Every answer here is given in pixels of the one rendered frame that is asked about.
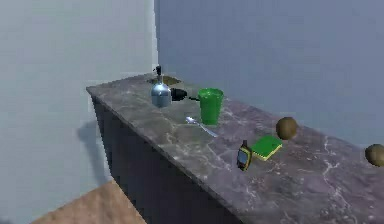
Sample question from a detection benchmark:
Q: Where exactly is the green plastic cup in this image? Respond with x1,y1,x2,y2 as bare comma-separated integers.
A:
197,87,225,126

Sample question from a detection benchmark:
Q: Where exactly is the grey marble kitchen counter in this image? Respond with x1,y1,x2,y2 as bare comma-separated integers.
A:
85,73,384,224

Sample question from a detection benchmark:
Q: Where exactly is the silver metal spoon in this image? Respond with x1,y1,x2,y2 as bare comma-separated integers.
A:
185,116,219,138

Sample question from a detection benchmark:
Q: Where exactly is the black ladle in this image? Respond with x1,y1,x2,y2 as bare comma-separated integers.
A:
170,87,201,102

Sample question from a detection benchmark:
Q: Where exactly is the brown sink basin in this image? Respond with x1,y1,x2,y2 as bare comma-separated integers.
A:
146,75,183,87

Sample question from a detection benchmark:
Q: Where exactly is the brown yellow small bottle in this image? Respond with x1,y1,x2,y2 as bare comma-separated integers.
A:
236,140,253,172

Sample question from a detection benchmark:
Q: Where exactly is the green yellow dish sponge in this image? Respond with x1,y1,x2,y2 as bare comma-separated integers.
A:
250,134,284,162

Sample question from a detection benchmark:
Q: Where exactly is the brown round potato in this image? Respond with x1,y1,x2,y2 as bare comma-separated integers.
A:
364,143,384,168
275,116,299,141

